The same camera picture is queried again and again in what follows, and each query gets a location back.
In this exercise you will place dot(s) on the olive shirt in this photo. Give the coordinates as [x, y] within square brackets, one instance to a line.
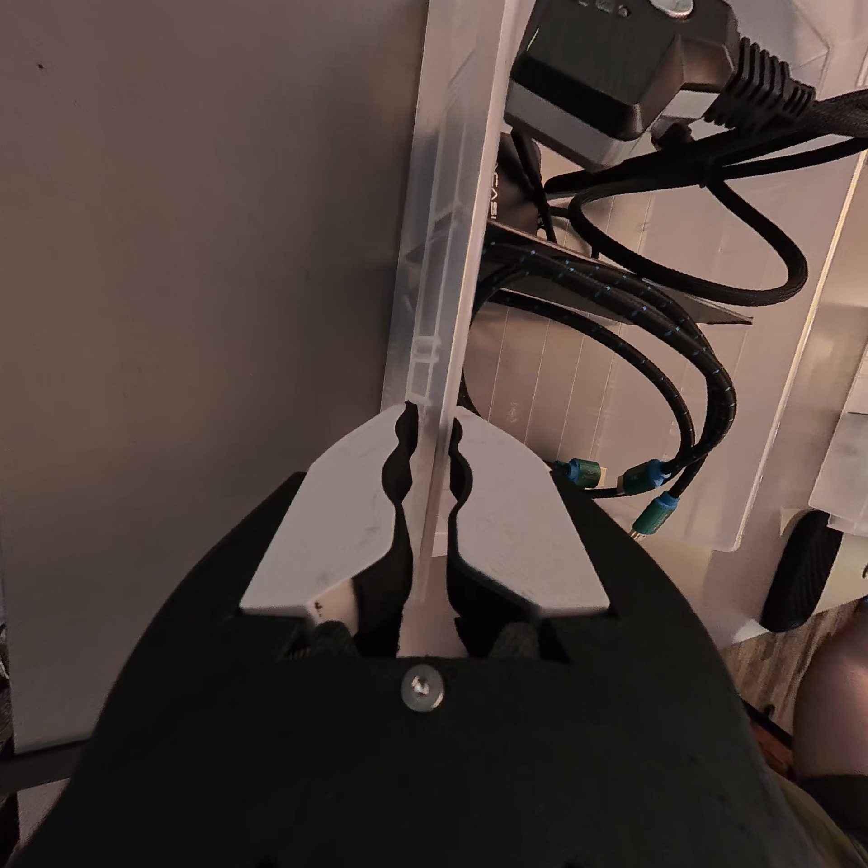
[834, 827]

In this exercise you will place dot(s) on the grey hdmi switch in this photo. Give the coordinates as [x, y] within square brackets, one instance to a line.
[597, 68]

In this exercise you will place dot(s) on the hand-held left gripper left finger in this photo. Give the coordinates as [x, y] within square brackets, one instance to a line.
[325, 529]

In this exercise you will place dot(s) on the clear plastic bin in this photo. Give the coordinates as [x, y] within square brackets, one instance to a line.
[441, 271]

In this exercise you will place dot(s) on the person's right forearm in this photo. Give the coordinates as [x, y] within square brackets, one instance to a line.
[841, 692]

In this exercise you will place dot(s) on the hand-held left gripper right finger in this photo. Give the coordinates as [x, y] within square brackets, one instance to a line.
[522, 536]

